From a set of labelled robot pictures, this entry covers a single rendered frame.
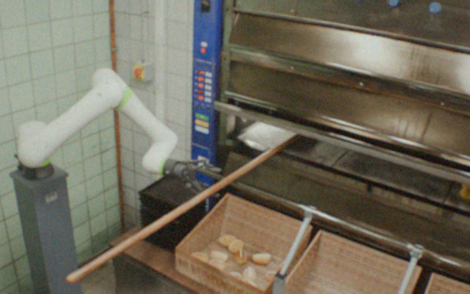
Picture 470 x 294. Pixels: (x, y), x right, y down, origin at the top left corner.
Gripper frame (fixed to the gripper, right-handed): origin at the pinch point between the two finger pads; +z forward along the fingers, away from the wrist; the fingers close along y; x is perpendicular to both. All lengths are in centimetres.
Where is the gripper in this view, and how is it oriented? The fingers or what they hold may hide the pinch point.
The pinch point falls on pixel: (215, 182)
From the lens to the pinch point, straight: 210.9
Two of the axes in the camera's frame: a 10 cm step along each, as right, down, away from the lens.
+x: -4.9, 2.4, -8.4
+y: -0.9, 9.4, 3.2
